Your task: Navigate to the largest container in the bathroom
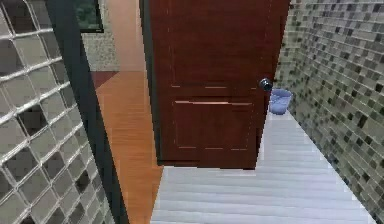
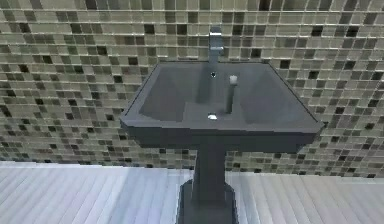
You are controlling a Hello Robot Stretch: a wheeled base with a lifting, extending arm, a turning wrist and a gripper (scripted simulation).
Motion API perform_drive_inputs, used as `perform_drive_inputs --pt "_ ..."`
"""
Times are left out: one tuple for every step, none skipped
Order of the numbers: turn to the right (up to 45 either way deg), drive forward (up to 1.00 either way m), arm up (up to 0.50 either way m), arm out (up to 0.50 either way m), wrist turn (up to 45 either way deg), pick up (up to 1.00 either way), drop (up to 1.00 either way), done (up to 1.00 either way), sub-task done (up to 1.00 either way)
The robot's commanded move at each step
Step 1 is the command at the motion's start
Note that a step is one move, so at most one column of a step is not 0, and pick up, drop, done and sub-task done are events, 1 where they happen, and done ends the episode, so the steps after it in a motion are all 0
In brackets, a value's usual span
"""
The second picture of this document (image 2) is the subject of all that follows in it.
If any grey metal faucet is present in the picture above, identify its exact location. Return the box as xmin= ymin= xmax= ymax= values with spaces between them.
xmin=208 ymin=26 xmax=225 ymax=66

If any dark grey pedestal sink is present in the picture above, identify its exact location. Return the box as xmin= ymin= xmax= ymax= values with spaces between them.
xmin=119 ymin=59 xmax=325 ymax=224

